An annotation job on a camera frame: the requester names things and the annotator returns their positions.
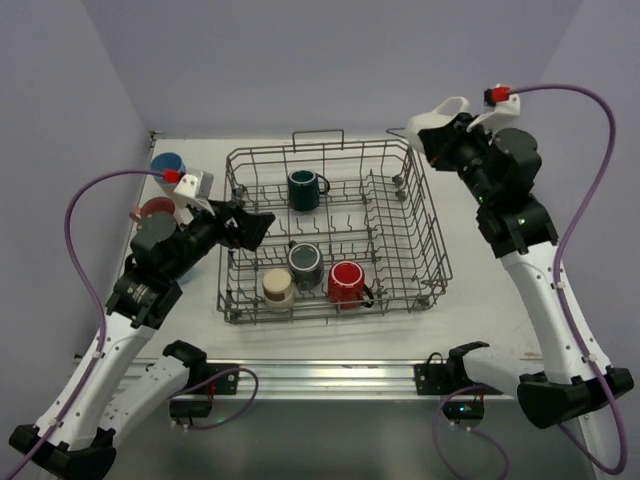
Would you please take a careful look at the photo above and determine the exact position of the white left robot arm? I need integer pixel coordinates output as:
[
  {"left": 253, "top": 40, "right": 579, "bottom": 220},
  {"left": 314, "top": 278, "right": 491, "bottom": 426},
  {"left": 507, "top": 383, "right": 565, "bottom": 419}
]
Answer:
[{"left": 9, "top": 201, "right": 275, "bottom": 479}]

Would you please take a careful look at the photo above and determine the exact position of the light blue faceted mug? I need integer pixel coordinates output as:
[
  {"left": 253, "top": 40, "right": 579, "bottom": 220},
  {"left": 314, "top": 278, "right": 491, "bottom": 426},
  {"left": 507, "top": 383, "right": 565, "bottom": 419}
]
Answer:
[{"left": 177, "top": 267, "right": 196, "bottom": 285}]

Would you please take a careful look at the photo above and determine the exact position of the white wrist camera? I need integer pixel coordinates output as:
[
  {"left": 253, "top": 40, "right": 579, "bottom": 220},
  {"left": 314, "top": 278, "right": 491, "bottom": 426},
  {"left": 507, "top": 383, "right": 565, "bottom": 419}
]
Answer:
[
  {"left": 467, "top": 84, "right": 521, "bottom": 133},
  {"left": 173, "top": 168, "right": 214, "bottom": 225}
]

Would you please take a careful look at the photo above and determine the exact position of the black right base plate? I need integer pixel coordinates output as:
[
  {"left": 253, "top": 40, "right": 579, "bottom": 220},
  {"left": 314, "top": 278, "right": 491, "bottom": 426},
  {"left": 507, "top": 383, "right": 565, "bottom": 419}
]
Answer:
[{"left": 413, "top": 352, "right": 470, "bottom": 396}]

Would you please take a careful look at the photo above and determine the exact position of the cream and brown mug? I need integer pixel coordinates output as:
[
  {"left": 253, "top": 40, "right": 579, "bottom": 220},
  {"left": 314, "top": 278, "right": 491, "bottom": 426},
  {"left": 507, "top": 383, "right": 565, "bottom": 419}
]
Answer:
[{"left": 262, "top": 268, "right": 295, "bottom": 313}]

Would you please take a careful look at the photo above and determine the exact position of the dark grey mug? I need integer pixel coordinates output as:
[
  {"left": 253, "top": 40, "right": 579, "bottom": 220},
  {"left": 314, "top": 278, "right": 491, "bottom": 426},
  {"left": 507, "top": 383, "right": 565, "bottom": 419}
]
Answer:
[{"left": 287, "top": 243, "right": 324, "bottom": 290}]

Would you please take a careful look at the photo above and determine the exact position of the aluminium mounting rail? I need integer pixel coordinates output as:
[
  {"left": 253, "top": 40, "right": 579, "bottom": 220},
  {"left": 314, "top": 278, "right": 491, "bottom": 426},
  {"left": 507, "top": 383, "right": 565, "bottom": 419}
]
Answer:
[{"left": 124, "top": 357, "right": 526, "bottom": 400}]

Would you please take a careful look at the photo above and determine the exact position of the red mug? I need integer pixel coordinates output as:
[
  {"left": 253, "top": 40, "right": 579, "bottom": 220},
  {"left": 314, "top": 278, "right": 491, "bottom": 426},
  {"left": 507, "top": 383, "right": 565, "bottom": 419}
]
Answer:
[{"left": 328, "top": 260, "right": 374, "bottom": 310}]

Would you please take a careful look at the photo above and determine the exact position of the grey wire dish rack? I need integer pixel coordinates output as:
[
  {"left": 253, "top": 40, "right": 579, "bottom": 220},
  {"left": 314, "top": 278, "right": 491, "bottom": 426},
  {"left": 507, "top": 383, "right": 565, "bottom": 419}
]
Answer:
[{"left": 217, "top": 129, "right": 453, "bottom": 325}]

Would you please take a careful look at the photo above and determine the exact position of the blue plastic tumbler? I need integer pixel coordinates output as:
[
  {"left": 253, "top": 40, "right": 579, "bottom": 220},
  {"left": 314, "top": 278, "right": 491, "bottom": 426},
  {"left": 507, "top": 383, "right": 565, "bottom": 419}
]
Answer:
[{"left": 149, "top": 152, "right": 186, "bottom": 194}]

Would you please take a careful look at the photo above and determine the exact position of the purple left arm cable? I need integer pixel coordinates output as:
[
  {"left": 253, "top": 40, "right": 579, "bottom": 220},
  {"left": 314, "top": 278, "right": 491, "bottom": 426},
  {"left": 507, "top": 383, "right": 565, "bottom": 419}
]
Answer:
[{"left": 0, "top": 169, "right": 260, "bottom": 480}]

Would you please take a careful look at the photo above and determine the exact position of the left black controller box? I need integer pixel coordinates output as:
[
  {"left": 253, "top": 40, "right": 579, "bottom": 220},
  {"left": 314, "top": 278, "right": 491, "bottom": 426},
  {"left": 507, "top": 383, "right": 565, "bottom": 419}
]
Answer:
[{"left": 169, "top": 399, "right": 212, "bottom": 425}]

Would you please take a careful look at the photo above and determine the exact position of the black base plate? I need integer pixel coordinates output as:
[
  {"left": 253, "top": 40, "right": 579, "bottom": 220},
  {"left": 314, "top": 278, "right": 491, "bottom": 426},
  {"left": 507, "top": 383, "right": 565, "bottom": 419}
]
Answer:
[
  {"left": 173, "top": 361, "right": 239, "bottom": 397},
  {"left": 413, "top": 352, "right": 470, "bottom": 396}
]

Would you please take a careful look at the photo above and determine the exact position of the pink ghost pattern mug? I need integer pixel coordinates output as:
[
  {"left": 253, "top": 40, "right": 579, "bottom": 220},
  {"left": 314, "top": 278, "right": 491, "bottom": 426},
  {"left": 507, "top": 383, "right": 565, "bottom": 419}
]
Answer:
[{"left": 129, "top": 196, "right": 176, "bottom": 229}]

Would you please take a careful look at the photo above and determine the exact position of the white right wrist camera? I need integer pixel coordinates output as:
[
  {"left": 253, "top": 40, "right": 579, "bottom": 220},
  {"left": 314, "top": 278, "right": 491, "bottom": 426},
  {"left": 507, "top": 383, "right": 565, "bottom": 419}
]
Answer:
[{"left": 467, "top": 84, "right": 521, "bottom": 133}]

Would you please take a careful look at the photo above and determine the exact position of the dark green mug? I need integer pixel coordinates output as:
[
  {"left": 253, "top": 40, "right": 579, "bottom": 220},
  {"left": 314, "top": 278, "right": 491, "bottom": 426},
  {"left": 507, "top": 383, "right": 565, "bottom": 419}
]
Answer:
[{"left": 287, "top": 170, "right": 331, "bottom": 212}]

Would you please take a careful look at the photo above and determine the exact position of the white faceted ceramic mug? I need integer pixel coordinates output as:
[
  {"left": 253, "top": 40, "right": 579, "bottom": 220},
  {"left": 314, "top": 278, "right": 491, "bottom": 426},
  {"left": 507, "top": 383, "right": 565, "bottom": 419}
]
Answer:
[{"left": 404, "top": 96, "right": 470, "bottom": 154}]

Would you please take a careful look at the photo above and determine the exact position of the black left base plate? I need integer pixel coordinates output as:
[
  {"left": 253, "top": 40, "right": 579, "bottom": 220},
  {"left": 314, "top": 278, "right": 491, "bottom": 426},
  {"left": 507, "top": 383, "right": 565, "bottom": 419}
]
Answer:
[{"left": 173, "top": 361, "right": 239, "bottom": 397}]

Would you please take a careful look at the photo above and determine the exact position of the black controller box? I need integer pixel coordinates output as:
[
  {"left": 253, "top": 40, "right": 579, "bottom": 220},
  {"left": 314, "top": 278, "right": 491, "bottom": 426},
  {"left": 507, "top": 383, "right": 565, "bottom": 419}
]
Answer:
[
  {"left": 169, "top": 399, "right": 212, "bottom": 425},
  {"left": 442, "top": 397, "right": 485, "bottom": 427}
]

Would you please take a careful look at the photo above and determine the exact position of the right black controller box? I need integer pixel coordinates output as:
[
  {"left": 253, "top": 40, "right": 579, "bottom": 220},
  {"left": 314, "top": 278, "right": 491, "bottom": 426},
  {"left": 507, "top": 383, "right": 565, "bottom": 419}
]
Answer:
[{"left": 442, "top": 397, "right": 485, "bottom": 427}]

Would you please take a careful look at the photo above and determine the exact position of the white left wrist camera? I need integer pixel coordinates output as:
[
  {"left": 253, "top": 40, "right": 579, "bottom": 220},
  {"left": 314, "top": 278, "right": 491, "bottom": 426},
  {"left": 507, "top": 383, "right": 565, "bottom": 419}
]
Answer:
[{"left": 173, "top": 168, "right": 214, "bottom": 225}]

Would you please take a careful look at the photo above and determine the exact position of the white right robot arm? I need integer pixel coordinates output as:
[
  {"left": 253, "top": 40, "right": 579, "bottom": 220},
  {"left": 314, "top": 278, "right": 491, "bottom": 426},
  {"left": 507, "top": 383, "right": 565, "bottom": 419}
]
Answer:
[{"left": 411, "top": 112, "right": 634, "bottom": 429}]

